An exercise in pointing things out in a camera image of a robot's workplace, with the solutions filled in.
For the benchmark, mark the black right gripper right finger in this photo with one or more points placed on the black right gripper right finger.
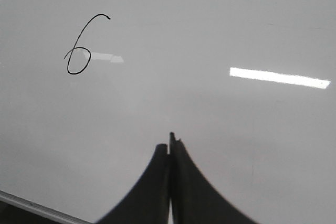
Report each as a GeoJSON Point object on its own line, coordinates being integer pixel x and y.
{"type": "Point", "coordinates": [194, 199]}

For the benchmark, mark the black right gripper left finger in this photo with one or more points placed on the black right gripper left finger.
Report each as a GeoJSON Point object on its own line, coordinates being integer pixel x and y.
{"type": "Point", "coordinates": [149, 199]}

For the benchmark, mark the white glossy whiteboard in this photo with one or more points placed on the white glossy whiteboard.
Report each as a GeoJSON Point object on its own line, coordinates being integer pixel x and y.
{"type": "Point", "coordinates": [90, 87]}

